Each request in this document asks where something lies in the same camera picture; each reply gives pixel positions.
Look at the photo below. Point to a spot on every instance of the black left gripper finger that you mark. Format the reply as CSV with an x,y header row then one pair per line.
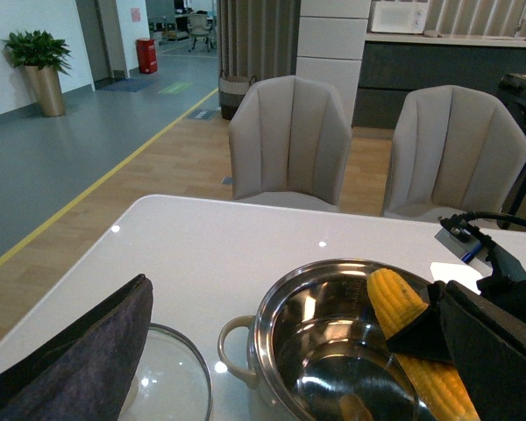
x,y
84,372

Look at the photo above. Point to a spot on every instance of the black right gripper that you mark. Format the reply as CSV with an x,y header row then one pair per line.
x,y
483,335

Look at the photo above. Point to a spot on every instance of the glass pot lid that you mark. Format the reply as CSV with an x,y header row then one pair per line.
x,y
172,380

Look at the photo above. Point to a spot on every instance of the beige right dining chair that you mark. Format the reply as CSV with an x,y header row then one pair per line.
x,y
454,150

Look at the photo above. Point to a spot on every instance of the beige dining chair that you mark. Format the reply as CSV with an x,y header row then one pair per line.
x,y
454,150
290,140

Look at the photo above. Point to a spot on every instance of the beige left dining chair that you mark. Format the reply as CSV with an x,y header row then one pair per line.
x,y
290,140

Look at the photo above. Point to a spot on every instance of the dark kitchen counter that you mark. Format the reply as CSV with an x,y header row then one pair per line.
x,y
392,66

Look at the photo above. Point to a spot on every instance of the blue floor mat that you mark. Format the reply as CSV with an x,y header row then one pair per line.
x,y
129,85

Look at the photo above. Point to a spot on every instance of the woven laundry basket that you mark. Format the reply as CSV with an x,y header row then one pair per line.
x,y
231,92

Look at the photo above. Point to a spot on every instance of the green potted plant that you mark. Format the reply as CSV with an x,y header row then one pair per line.
x,y
37,49

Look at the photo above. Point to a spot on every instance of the red fire extinguisher box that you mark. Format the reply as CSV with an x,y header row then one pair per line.
x,y
147,56

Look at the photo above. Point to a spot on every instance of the white microwave oven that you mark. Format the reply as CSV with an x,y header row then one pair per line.
x,y
404,17

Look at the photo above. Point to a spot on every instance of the white drawer cabinet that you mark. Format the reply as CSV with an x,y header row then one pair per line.
x,y
330,46

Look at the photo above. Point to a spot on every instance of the grey curtain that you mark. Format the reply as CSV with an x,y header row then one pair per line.
x,y
257,37

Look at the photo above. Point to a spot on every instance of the grey office chair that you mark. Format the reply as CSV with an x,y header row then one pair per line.
x,y
199,28

